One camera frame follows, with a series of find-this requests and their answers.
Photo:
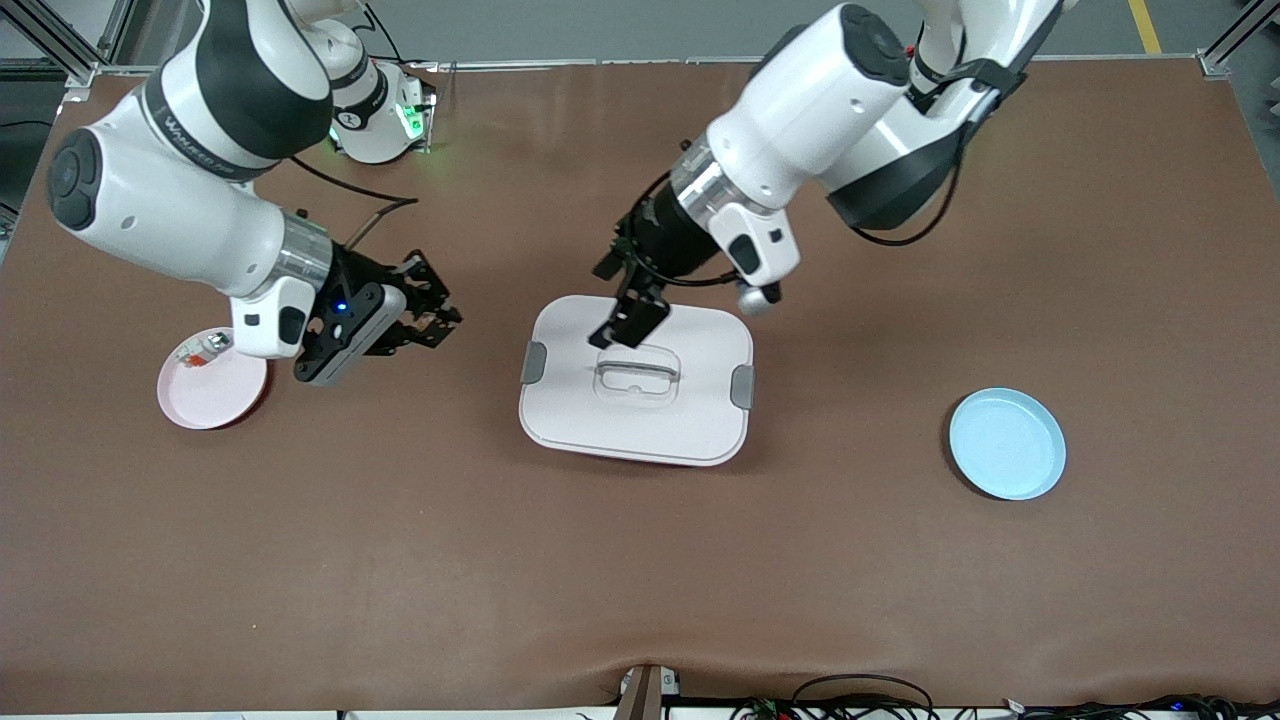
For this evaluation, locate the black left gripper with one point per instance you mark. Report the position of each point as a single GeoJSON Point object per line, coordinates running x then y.
{"type": "Point", "coordinates": [668, 240]}

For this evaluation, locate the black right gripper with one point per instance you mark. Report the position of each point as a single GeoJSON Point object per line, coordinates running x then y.
{"type": "Point", "coordinates": [352, 273]}

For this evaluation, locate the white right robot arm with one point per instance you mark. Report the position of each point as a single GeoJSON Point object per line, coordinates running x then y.
{"type": "Point", "coordinates": [180, 210]}

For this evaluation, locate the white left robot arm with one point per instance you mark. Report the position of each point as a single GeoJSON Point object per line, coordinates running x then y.
{"type": "Point", "coordinates": [820, 110]}

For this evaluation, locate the white lidded storage box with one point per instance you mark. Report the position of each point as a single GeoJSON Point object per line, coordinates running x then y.
{"type": "Point", "coordinates": [640, 420]}

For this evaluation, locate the pink round plate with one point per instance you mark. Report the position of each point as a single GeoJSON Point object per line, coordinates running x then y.
{"type": "Point", "coordinates": [210, 405]}

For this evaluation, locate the light blue round plate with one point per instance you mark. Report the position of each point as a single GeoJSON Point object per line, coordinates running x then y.
{"type": "Point", "coordinates": [1005, 450]}

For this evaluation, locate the silver table edge rail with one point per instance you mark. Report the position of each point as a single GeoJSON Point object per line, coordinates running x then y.
{"type": "Point", "coordinates": [600, 62]}

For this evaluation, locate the small white bracket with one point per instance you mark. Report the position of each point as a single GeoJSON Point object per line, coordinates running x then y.
{"type": "Point", "coordinates": [670, 683]}

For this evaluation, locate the brown camera post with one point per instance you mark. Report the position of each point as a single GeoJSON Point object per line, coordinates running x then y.
{"type": "Point", "coordinates": [640, 700]}

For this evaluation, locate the aluminium frame struts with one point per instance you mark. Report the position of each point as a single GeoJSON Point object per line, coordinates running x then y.
{"type": "Point", "coordinates": [120, 30]}

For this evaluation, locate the aluminium corner frame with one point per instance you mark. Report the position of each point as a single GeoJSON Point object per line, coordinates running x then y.
{"type": "Point", "coordinates": [1215, 62]}

